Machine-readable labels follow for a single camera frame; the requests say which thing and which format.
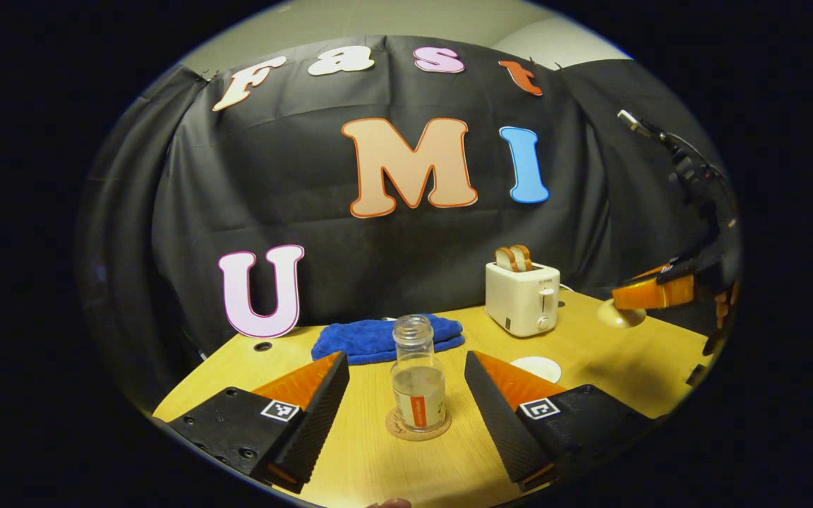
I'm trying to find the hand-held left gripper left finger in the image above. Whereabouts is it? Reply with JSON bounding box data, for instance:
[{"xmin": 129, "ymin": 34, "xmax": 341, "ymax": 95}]
[{"xmin": 163, "ymin": 351, "xmax": 351, "ymax": 493}]

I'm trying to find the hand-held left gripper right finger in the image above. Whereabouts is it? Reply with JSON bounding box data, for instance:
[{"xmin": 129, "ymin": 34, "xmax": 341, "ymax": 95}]
[{"xmin": 464, "ymin": 350, "xmax": 661, "ymax": 492}]

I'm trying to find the round cork coaster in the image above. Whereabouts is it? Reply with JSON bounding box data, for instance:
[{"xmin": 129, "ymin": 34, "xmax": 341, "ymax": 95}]
[{"xmin": 385, "ymin": 407, "xmax": 452, "ymax": 442}]

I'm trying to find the clear water bottle orange label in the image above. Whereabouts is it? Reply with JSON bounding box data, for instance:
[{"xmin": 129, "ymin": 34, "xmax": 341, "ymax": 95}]
[{"xmin": 390, "ymin": 315, "xmax": 447, "ymax": 432}]

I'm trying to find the blue folded towel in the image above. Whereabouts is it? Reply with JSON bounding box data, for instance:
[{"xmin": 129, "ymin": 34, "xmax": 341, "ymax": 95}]
[{"xmin": 311, "ymin": 314, "xmax": 465, "ymax": 365}]

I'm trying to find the white toaster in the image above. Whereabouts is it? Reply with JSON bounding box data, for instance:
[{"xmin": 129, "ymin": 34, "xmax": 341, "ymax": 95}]
[{"xmin": 485, "ymin": 261, "xmax": 561, "ymax": 338}]

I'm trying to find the black backdrop cloth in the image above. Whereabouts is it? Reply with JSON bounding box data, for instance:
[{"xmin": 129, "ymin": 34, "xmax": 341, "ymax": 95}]
[{"xmin": 78, "ymin": 35, "xmax": 739, "ymax": 410}]

